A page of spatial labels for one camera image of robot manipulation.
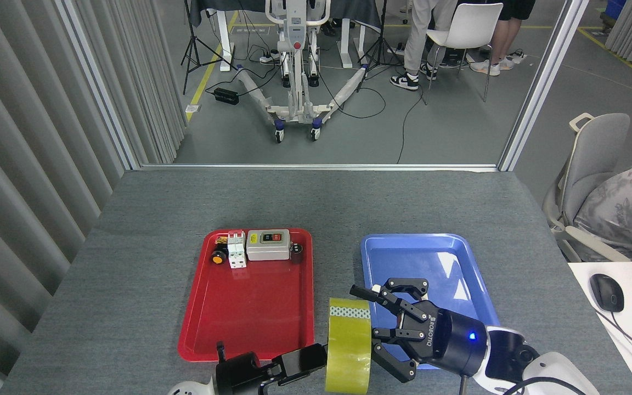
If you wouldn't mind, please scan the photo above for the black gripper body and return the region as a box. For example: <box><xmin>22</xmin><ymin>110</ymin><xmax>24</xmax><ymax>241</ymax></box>
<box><xmin>426</xmin><ymin>312</ymin><xmax>490</xmax><ymax>379</ymax></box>
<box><xmin>216</xmin><ymin>351</ymin><xmax>274</xmax><ymax>395</ymax></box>

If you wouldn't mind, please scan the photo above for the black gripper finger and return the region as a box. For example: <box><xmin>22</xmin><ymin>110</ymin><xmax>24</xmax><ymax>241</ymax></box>
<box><xmin>264</xmin><ymin>344</ymin><xmax>329</xmax><ymax>386</ymax></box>
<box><xmin>349</xmin><ymin>278</ymin><xmax>439</xmax><ymax>330</ymax></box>
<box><xmin>371</xmin><ymin>326</ymin><xmax>432</xmax><ymax>383</ymax></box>

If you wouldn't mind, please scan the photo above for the yellow tape roll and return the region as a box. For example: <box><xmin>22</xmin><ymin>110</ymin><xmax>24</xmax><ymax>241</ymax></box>
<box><xmin>325</xmin><ymin>298</ymin><xmax>373</xmax><ymax>394</ymax></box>

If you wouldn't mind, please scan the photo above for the blue plastic tray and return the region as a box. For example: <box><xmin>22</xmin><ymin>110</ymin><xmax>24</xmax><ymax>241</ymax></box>
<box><xmin>360</xmin><ymin>233</ymin><xmax>501</xmax><ymax>370</ymax></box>

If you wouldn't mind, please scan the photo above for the red plastic tray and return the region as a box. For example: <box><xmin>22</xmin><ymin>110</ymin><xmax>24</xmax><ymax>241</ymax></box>
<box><xmin>178</xmin><ymin>228</ymin><xmax>315</xmax><ymax>362</ymax></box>

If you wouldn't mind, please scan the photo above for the white circuit breaker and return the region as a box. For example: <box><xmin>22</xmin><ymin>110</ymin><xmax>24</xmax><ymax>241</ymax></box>
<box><xmin>227</xmin><ymin>233</ymin><xmax>247</xmax><ymax>269</ymax></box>

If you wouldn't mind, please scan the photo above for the black computer mouse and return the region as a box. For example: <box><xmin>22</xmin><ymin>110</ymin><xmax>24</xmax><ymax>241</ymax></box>
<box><xmin>590</xmin><ymin>274</ymin><xmax>625</xmax><ymax>313</ymax></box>

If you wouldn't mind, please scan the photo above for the seated person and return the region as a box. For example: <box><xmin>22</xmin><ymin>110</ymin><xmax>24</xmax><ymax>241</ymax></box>
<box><xmin>573</xmin><ymin>159</ymin><xmax>632</xmax><ymax>262</ymax></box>

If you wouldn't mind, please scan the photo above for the grey office chair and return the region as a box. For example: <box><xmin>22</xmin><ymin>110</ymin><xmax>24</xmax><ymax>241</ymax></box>
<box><xmin>542</xmin><ymin>112</ymin><xmax>632</xmax><ymax>263</ymax></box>

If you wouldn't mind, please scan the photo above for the white wheeled stand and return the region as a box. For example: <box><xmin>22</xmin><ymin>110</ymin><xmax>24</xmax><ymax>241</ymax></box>
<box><xmin>235</xmin><ymin>0</ymin><xmax>370</xmax><ymax>144</ymax></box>

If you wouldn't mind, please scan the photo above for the black tripod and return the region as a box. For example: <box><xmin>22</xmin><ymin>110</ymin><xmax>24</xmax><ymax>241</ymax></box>
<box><xmin>356</xmin><ymin>0</ymin><xmax>404</xmax><ymax>93</ymax></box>
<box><xmin>180</xmin><ymin>0</ymin><xmax>238</xmax><ymax>95</ymax></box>

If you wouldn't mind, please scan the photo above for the person in black-white shoes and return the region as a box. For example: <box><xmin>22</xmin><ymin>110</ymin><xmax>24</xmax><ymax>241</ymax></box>
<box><xmin>390</xmin><ymin>0</ymin><xmax>458</xmax><ymax>91</ymax></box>

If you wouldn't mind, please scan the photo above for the white plastic chair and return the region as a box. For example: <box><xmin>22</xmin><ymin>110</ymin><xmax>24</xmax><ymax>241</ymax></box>
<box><xmin>421</xmin><ymin>3</ymin><xmax>504</xmax><ymax>106</ymax></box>

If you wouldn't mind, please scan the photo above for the person in white shoes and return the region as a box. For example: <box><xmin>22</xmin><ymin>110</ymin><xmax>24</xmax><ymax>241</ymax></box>
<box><xmin>470</xmin><ymin>0</ymin><xmax>536</xmax><ymax>76</ymax></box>

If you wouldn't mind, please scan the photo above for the blue bin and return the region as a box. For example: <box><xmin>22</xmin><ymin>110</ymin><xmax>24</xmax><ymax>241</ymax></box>
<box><xmin>601</xmin><ymin>0</ymin><xmax>627</xmax><ymax>28</ymax></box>

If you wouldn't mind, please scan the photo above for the grey push button switch box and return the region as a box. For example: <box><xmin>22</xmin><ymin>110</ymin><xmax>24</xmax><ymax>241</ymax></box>
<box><xmin>246</xmin><ymin>229</ymin><xmax>291</xmax><ymax>262</ymax></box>

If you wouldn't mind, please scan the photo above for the black mouse cable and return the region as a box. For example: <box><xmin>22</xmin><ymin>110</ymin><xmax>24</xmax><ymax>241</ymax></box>
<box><xmin>596</xmin><ymin>310</ymin><xmax>632</xmax><ymax>374</ymax></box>

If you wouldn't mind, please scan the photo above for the silver frame rail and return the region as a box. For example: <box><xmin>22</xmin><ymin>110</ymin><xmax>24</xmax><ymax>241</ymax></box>
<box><xmin>139</xmin><ymin>163</ymin><xmax>499</xmax><ymax>172</ymax></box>

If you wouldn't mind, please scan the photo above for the long black floor cable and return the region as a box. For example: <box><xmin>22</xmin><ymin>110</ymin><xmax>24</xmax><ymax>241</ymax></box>
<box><xmin>396</xmin><ymin>88</ymin><xmax>426</xmax><ymax>164</ymax></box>

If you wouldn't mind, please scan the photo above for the silver frame post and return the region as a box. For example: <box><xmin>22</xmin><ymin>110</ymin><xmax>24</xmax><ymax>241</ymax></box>
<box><xmin>55</xmin><ymin>0</ymin><xmax>144</xmax><ymax>171</ymax></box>
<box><xmin>497</xmin><ymin>0</ymin><xmax>591</xmax><ymax>172</ymax></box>

